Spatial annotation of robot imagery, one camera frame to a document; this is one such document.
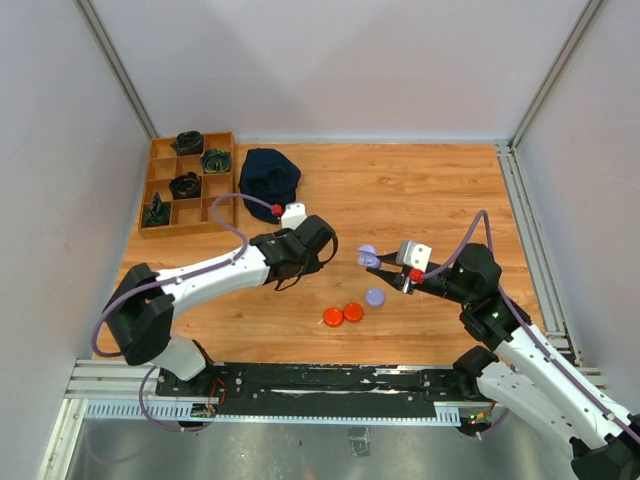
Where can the orange earbud charging case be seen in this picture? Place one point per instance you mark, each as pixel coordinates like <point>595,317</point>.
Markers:
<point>333,317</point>

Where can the black rolled belt top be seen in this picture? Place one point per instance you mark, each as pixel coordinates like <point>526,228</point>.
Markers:
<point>188,143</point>

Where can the dark folded belt bottom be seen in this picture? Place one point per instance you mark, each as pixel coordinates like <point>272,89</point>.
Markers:
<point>157,213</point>

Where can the purple charging case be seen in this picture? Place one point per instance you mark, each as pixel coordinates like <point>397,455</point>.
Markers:
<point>375,297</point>
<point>368,257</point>

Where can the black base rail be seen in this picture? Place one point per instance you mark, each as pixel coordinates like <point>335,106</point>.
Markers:
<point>321,392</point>

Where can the black rolled belt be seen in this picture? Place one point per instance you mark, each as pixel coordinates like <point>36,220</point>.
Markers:
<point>188,143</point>
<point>187,186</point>

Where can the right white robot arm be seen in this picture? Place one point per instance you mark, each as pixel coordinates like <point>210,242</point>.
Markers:
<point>514,364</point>

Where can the wooden compartment tray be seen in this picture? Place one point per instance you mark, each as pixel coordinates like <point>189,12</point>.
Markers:
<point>206,214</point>

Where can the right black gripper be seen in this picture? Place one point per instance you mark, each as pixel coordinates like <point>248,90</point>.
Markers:
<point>394,278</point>

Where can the dark blue cloth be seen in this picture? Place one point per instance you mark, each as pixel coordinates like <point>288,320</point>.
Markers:
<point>268,175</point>

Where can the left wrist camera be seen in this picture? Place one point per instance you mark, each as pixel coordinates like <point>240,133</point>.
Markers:
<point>293,215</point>

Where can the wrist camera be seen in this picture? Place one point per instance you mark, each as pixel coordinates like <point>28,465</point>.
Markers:
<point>293,215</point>
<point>416,257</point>

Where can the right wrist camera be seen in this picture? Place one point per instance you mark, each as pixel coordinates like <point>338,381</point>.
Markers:
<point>416,257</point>

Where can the black rolled belt middle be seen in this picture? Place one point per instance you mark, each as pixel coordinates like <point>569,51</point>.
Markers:
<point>187,186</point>

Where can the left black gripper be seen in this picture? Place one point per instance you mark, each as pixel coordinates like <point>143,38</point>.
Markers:
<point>314,264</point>

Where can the green patterned rolled belt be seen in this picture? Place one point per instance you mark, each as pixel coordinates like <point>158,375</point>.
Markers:
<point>215,161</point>

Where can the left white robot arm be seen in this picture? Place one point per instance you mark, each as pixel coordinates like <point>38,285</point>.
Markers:
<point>145,304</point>

